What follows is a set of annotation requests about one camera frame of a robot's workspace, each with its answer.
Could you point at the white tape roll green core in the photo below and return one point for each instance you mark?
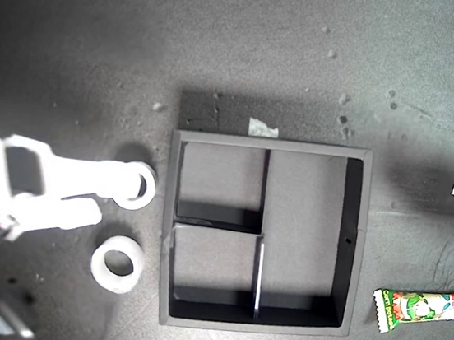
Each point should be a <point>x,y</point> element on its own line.
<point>147,198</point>

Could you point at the taller white tape roll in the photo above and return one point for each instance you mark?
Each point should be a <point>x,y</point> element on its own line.
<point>113,284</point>

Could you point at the green printed snack bar wrapper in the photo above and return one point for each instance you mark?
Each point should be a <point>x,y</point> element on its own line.
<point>421,306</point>

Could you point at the black tray with wells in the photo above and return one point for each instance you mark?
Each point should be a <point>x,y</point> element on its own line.
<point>298,228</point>

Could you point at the white paper scrap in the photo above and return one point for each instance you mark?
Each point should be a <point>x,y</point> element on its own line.
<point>262,128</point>

